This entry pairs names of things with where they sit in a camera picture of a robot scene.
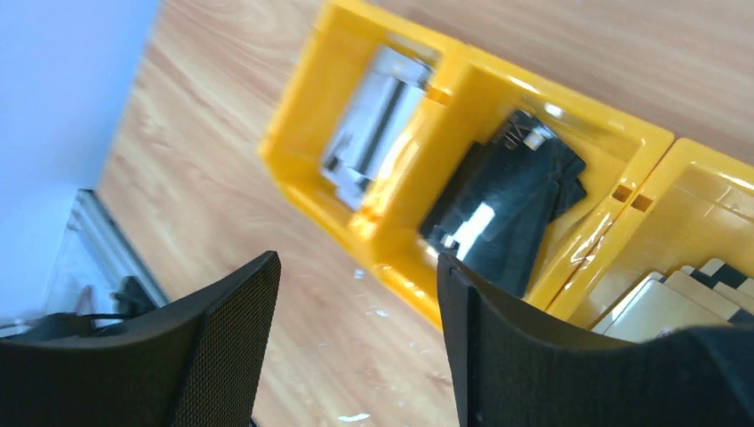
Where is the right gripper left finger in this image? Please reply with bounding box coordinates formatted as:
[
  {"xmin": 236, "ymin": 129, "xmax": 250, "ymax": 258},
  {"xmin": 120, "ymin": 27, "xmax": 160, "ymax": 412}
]
[{"xmin": 1, "ymin": 251, "xmax": 282, "ymax": 426}]

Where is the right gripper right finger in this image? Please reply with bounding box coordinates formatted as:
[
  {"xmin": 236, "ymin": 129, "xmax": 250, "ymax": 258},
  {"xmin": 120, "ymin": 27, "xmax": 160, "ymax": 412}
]
[{"xmin": 437, "ymin": 254, "xmax": 753, "ymax": 426}]

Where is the black cards stack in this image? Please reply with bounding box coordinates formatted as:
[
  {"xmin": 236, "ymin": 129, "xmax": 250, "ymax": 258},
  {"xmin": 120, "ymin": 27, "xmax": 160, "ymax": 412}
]
[{"xmin": 419, "ymin": 109, "xmax": 587, "ymax": 298}]

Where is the gold cards stack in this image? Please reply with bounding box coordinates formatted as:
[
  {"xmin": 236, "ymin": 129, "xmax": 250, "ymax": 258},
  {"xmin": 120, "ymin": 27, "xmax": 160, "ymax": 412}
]
[{"xmin": 591, "ymin": 258, "xmax": 753, "ymax": 342}]

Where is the white grey cards stack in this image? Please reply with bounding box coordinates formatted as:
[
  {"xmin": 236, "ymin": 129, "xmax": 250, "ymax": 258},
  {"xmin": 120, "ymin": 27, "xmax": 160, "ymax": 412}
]
[{"xmin": 320, "ymin": 45, "xmax": 433, "ymax": 211}]

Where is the right yellow bin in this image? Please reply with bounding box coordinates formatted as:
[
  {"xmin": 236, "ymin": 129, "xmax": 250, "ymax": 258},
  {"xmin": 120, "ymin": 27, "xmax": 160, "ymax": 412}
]
[{"xmin": 547, "ymin": 139, "xmax": 753, "ymax": 332}]

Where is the yellow bin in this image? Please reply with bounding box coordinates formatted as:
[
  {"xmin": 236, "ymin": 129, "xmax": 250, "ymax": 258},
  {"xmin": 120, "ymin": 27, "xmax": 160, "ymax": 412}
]
[
  {"xmin": 547, "ymin": 139, "xmax": 753, "ymax": 332},
  {"xmin": 260, "ymin": 1, "xmax": 467, "ymax": 257},
  {"xmin": 354, "ymin": 48, "xmax": 674, "ymax": 324}
]

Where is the middle yellow bin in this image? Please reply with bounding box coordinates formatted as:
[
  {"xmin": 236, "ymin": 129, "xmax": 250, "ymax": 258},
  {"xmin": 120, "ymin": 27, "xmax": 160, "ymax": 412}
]
[{"xmin": 354, "ymin": 48, "xmax": 674, "ymax": 324}]

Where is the left yellow bin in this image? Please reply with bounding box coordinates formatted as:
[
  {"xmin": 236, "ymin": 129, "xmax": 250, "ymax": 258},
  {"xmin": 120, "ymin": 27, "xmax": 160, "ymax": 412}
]
[{"xmin": 260, "ymin": 1, "xmax": 467, "ymax": 257}]

